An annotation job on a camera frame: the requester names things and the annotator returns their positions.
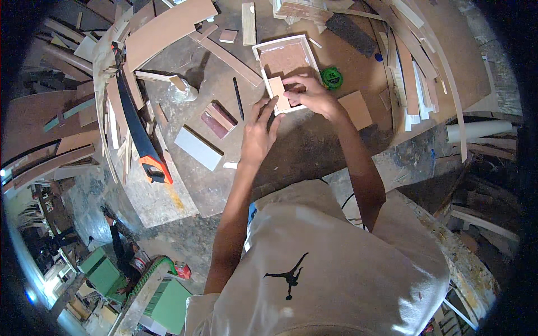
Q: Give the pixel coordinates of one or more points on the red-brown wood offcut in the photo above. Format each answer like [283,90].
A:
[218,119]

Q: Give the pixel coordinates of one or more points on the white rolled tube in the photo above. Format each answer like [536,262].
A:
[479,130]

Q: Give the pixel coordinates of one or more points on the light wood stick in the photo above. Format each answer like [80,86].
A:
[153,76]

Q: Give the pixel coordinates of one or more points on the small light wood block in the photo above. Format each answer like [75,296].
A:
[278,90]

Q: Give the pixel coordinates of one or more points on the black pencil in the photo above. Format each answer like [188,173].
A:
[238,98]

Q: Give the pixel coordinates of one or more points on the pile of long wood strips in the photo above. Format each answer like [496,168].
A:
[414,67]

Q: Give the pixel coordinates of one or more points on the green machine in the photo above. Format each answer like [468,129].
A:
[105,275]

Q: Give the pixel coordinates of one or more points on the small square wood piece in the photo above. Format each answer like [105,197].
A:
[228,36]

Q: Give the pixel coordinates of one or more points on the brown square board piece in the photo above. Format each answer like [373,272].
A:
[356,110]

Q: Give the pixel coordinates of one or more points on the person's right hand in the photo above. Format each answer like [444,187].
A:
[317,97]

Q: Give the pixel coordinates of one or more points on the long brown wood strip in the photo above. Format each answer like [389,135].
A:
[229,58]

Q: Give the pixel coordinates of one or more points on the person's left hand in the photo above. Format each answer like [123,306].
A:
[254,140]

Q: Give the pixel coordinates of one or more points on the red power tool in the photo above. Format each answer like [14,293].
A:
[183,270]

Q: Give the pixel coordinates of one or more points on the person's body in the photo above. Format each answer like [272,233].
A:
[328,273]

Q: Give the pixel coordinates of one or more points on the white-edged wooden box frame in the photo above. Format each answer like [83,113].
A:
[286,56]

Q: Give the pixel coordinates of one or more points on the grey laminate board piece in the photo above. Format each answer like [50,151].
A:
[197,148]

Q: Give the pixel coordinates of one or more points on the heap of wood offcuts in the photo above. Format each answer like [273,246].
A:
[63,109]

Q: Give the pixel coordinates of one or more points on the small white wood chip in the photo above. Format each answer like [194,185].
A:
[230,165]

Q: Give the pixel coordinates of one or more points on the large brown board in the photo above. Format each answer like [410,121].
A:
[168,29]

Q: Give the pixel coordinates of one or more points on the black sandpaper block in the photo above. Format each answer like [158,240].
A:
[351,34]

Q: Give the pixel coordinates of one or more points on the short light wood strip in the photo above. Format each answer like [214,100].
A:
[249,23]

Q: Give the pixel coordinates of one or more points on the green tape measure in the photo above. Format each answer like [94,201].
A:
[331,78]

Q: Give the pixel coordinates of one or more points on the stack of wood pieces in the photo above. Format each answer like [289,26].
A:
[300,10]

